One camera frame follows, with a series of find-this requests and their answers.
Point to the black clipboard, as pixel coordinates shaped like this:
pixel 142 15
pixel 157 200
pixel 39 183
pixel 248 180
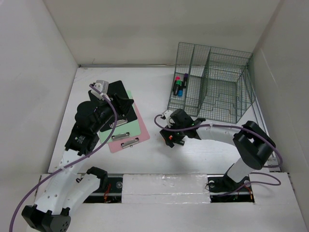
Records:
pixel 119 89

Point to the black mounting rail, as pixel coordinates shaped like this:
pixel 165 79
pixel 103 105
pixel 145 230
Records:
pixel 166 189

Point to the purple capped black highlighter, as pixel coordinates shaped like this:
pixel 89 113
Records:
pixel 185 80

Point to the pink clipboard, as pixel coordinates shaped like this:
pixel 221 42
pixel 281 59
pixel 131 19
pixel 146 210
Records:
pixel 131 140

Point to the green clipboard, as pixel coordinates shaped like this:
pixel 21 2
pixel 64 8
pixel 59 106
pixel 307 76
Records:
pixel 123 131

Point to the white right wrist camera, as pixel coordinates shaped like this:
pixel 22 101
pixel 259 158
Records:
pixel 166 115

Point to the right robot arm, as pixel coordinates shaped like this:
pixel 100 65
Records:
pixel 252 143

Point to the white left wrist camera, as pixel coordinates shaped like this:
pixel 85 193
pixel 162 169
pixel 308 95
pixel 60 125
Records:
pixel 99 89

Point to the blue capped black highlighter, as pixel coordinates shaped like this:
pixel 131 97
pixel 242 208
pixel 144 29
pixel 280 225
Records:
pixel 180 93

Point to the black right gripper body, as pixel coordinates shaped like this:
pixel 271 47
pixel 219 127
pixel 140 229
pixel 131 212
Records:
pixel 178 135

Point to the pink capped black highlighter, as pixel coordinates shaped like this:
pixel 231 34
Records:
pixel 177 78

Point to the green capped black highlighter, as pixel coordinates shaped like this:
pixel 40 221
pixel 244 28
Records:
pixel 177 86

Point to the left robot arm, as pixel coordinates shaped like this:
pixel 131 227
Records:
pixel 52 211

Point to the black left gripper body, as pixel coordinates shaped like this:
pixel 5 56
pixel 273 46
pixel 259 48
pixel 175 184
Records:
pixel 105 111

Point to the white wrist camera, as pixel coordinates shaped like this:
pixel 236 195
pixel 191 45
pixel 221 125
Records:
pixel 166 115
pixel 99 89

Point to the green wire mesh organizer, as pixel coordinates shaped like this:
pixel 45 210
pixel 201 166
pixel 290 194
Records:
pixel 220 83

